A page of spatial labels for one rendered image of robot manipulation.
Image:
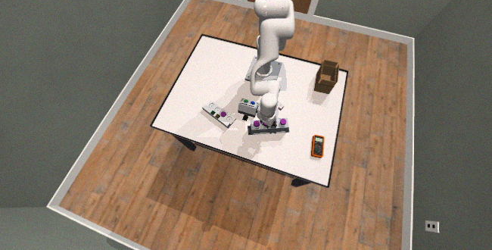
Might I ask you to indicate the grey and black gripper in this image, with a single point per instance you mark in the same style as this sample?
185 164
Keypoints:
268 121

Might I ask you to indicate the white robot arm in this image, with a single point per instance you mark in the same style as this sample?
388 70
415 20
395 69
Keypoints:
274 30

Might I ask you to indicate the small brown cardboard box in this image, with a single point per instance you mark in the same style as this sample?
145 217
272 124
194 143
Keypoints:
329 72

